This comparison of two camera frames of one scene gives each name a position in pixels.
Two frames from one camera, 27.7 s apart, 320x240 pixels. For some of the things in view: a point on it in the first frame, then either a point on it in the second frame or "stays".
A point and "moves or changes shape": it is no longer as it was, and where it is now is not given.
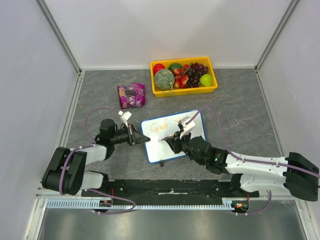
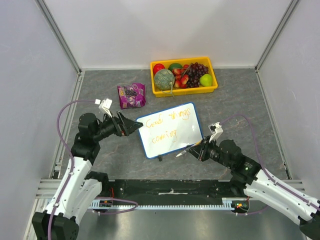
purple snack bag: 132,96 stays
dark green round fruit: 174,65 stays
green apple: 206,80 stays
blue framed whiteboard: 156,128 moves or changes shape
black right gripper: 178,142 → 203,150
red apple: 157,67 stays
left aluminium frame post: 49,18 stays
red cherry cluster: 181,76 stays
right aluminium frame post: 289,11 stays
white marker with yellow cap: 170,135 moves or changes shape
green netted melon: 164,79 stays
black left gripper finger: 142,139 → 133,127
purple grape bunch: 195,71 stays
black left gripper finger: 138,137 → 127,121
